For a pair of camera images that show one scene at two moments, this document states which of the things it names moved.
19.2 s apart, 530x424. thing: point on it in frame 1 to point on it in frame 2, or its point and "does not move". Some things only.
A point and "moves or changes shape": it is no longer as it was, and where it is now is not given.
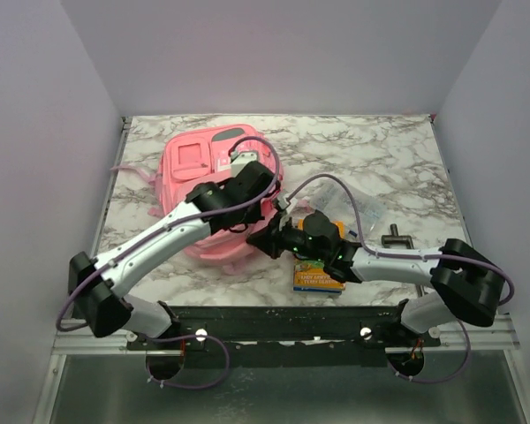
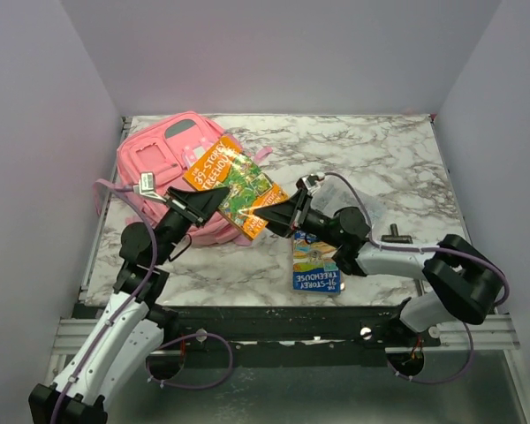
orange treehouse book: (338, 224) moves or changes shape
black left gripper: (254, 215) to (200, 204)
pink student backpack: (192, 160) to (160, 154)
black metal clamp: (395, 238) does not move
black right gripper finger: (266, 241) to (278, 216)
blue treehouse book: (310, 276) does not move
